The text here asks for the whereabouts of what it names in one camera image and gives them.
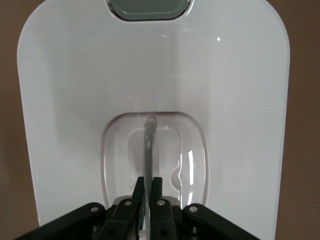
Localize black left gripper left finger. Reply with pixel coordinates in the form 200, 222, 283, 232
14, 176, 146, 240

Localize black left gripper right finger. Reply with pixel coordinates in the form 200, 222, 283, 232
149, 176, 254, 240

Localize white box lid grey latches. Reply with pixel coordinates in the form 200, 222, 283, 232
16, 0, 291, 240

